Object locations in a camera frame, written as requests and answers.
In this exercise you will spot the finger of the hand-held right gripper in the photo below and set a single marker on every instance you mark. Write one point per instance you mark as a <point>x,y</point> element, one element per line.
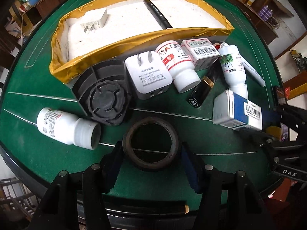
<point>299,117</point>
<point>287,148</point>

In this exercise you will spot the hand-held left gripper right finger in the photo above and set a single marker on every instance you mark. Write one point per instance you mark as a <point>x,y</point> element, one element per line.
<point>189,169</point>

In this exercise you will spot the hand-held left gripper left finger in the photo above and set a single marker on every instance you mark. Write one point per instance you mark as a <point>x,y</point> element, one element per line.
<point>112,169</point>

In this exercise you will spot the black tape roll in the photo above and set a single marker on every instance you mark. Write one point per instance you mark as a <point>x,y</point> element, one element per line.
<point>129,148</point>

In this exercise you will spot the blue and white box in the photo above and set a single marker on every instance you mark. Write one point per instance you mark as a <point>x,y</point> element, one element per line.
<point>239,110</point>

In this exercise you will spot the white bottle grey label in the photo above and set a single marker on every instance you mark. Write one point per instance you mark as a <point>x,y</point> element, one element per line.
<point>62,127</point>

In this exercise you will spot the white marker pen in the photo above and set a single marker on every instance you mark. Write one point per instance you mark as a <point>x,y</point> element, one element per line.
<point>251,70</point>

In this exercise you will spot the black plastic holder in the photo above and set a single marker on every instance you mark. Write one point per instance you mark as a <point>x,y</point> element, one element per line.
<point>105,100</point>

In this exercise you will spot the black lipstick gold band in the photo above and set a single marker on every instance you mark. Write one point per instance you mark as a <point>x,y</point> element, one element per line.
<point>203,86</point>

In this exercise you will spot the white bottle green print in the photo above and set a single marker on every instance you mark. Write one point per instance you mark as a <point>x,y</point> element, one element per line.
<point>231,64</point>

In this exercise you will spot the white tray with gold edge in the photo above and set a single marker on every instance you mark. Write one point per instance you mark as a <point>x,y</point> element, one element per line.
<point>120,28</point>

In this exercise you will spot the yellow round object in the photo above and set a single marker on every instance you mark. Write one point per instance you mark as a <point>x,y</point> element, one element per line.
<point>273,131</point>

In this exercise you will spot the red garment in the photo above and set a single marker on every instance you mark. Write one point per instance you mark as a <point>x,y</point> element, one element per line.
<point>283,208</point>

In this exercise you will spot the black rod with tan end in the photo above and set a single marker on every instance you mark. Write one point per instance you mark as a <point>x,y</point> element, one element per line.
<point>132,207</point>

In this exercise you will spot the large white power adapter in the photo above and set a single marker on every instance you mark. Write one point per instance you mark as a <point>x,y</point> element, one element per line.
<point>148,76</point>

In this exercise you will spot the wooden rack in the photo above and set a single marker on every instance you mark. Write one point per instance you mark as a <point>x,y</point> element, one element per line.
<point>14,198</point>

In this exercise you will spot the white bottle red label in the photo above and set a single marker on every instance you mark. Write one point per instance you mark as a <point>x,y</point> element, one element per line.
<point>177,64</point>

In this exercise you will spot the small red white cap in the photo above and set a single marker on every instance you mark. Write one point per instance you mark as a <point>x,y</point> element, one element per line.
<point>217,45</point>

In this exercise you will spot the purple bottles pack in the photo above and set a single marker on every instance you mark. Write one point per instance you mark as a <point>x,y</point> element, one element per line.
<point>265,13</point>

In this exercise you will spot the cardboard box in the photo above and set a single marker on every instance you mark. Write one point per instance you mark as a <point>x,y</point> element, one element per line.
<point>283,7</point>

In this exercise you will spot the white box with barcode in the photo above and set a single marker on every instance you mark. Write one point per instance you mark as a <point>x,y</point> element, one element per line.
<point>201,52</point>

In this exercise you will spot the small white charger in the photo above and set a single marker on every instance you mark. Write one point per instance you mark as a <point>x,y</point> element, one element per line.
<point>98,16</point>

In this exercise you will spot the black marker pen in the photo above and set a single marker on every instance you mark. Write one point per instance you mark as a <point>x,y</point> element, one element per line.
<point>156,10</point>

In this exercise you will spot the wooden desk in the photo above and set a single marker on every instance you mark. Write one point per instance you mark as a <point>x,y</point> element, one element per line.
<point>48,7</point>

